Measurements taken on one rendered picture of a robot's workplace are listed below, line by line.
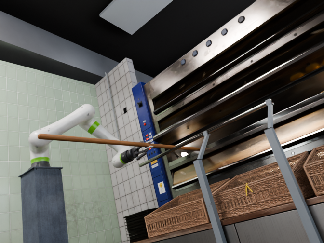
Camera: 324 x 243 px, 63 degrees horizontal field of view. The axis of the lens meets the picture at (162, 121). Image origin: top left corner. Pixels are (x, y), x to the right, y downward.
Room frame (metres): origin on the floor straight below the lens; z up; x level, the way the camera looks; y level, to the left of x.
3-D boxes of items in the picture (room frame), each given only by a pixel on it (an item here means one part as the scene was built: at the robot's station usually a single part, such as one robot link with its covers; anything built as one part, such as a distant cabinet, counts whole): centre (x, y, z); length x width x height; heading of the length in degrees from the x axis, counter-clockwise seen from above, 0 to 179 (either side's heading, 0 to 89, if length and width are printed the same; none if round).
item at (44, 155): (1.82, 0.93, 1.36); 0.16 x 0.13 x 0.19; 28
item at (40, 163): (1.87, 0.99, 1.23); 0.26 x 0.15 x 0.06; 56
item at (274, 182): (1.77, -0.51, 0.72); 0.56 x 0.49 x 0.28; 51
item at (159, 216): (2.14, -0.04, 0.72); 0.56 x 0.49 x 0.28; 53
